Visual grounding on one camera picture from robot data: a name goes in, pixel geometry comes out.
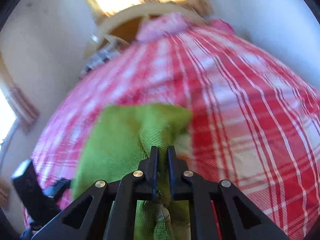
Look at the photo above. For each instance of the orange patterned curtain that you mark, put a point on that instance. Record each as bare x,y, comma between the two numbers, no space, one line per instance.
27,114

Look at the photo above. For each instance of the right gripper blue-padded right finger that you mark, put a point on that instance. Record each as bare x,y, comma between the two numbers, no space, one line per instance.
218,210

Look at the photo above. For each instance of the cream wooden headboard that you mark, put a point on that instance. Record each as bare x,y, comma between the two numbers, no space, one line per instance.
124,25

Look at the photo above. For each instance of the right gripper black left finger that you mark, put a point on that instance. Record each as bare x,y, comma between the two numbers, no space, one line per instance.
106,210

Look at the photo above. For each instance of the white patterned pillow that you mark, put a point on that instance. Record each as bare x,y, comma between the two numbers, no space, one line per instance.
97,59

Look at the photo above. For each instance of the pink floral pillow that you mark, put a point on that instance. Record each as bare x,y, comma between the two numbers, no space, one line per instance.
162,26

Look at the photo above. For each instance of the left window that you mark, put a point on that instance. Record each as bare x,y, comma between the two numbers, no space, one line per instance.
8,121

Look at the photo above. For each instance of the red white plaid bedspread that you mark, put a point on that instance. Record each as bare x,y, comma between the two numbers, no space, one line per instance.
254,121

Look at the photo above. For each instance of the green striped knit sweater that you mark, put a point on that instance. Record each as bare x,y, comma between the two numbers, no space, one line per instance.
122,137

